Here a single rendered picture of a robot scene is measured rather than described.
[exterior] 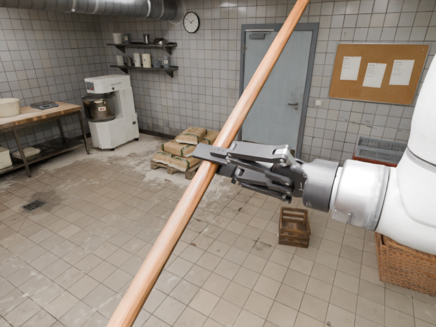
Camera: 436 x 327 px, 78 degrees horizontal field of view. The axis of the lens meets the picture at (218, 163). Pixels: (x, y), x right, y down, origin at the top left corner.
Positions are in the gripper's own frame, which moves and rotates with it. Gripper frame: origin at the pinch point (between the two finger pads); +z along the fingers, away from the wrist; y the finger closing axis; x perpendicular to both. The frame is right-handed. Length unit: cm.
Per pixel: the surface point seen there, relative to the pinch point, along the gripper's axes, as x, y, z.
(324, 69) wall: 321, 213, 46
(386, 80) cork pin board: 314, 221, -32
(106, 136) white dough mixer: 160, 263, 394
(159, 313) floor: -36, 185, 89
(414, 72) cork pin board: 320, 211, -60
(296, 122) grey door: 278, 281, 75
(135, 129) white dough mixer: 216, 301, 390
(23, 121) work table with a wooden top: 86, 155, 414
